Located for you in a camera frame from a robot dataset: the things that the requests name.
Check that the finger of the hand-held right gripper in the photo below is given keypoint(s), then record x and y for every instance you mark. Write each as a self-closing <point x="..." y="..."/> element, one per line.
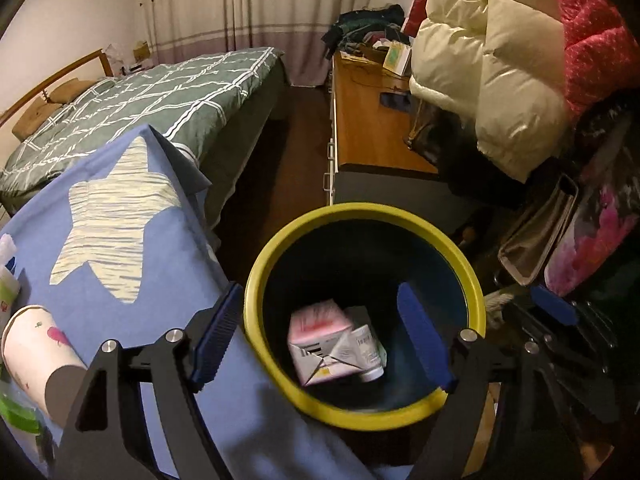
<point x="552" y="305"/>

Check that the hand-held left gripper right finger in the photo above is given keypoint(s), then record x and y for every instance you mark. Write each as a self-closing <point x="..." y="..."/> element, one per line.
<point x="425" y="335"/>

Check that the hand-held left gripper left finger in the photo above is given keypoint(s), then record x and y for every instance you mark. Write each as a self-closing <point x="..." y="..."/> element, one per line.
<point x="215" y="340"/>

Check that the pink milk carton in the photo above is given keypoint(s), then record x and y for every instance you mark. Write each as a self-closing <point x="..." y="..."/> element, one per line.
<point x="320" y="330"/>

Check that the yellow-rimmed trash bin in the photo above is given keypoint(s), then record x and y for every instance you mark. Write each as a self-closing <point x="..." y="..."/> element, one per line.
<point x="350" y="255"/>

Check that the white paper cup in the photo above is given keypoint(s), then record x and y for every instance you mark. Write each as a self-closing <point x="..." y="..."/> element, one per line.
<point x="35" y="355"/>

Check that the pale green plastic bag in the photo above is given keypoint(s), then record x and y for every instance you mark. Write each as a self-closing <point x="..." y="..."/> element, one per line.
<point x="15" y="410"/>

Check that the white plastic bottle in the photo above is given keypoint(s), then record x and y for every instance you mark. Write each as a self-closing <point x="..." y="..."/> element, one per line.
<point x="369" y="347"/>

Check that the beige handbag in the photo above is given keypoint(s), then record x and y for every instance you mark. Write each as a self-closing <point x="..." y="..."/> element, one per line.
<point x="540" y="240"/>

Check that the blue star-print tablecloth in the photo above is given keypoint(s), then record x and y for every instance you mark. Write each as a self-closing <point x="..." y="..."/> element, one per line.
<point x="170" y="285"/>

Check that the pink floral bag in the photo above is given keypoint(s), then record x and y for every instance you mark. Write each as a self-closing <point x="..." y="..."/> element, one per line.
<point x="600" y="240"/>

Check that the black garment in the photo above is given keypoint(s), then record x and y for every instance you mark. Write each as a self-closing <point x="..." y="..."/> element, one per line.
<point x="465" y="160"/>

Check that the wooden bed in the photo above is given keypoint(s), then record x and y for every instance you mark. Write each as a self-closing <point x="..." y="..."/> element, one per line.
<point x="250" y="135"/>

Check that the wooden dresser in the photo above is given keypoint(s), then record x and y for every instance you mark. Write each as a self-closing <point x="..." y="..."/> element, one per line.
<point x="365" y="125"/>

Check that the cream puffer jacket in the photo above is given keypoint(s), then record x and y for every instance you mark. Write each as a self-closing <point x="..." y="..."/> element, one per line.
<point x="500" y="85"/>

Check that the dark blue case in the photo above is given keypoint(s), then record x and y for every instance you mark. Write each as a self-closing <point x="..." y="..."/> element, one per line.
<point x="395" y="101"/>

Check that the green plaid duvet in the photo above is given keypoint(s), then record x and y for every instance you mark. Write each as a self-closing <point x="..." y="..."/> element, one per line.
<point x="150" y="100"/>

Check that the red dotted quilted jacket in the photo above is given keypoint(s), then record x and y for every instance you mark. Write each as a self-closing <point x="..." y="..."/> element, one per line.
<point x="595" y="35"/>

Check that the pale green book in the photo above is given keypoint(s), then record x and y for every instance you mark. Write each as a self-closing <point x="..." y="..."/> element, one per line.
<point x="397" y="57"/>

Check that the brown pillow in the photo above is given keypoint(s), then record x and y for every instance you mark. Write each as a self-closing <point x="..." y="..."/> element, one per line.
<point x="37" y="120"/>
<point x="75" y="90"/>

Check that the small cardboard box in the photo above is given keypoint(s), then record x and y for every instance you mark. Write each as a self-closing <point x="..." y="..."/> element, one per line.
<point x="141" y="52"/>

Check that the white bedside lamp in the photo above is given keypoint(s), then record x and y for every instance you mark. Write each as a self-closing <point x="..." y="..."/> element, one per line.
<point x="114" y="60"/>

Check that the pile of clothes on dresser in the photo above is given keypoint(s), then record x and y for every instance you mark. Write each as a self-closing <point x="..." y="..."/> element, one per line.
<point x="360" y="25"/>

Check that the pink and white curtain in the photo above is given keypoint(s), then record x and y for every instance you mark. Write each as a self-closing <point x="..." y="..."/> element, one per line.
<point x="275" y="10"/>

